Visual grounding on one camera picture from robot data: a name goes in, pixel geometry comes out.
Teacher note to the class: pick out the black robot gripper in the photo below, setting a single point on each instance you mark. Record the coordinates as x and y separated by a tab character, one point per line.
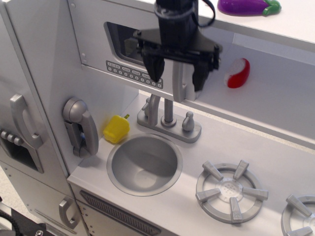
178	38

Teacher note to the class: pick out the white toy microwave door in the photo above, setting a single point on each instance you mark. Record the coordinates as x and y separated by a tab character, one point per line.
104	33

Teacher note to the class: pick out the silver toy faucet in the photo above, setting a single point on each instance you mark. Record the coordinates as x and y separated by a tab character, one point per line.
166	122

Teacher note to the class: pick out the red white toy radish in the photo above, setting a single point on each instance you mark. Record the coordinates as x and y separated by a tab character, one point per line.
237	74

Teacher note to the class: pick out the purple toy eggplant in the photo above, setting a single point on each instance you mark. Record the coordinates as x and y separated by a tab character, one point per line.
249	7

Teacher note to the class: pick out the yellow toy bell pepper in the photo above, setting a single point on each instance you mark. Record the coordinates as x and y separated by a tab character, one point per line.
116	129

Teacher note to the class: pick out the round silver sink bowl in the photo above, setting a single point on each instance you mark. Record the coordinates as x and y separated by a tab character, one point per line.
144	165

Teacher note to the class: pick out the grey toy telephone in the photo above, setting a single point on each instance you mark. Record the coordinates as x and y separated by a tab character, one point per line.
81	128

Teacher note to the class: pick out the grey toy stove burner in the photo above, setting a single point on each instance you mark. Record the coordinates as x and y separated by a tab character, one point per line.
230	193

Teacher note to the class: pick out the dark oven vent grille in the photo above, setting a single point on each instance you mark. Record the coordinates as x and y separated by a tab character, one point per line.
120	215

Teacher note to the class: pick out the grey fridge ice dispenser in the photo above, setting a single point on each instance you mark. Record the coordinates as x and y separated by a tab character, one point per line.
17	149

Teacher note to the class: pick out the black equipment at corner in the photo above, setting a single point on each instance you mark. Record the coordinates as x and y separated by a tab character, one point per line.
12	223

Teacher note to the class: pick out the small grey lower handle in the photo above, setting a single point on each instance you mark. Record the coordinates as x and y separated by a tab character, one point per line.
68	214

